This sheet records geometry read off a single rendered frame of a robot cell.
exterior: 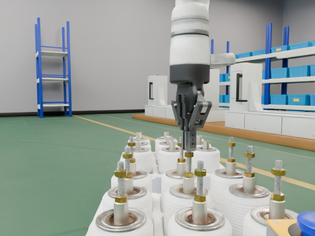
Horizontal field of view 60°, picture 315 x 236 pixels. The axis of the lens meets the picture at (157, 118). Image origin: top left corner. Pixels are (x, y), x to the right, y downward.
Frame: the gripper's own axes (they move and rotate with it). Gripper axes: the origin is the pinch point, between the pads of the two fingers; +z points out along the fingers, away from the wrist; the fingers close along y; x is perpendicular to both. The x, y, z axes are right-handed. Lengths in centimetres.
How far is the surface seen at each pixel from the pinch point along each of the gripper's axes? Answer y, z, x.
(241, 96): -207, -8, 164
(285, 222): 26.7, 3.7, -2.6
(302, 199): -39, 35, 72
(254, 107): -199, 5, 176
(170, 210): 1.6, 12.6, -4.4
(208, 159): -31.8, 12.8, 22.7
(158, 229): -1.1, 17.2, -5.9
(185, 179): 0.5, 7.4, -0.9
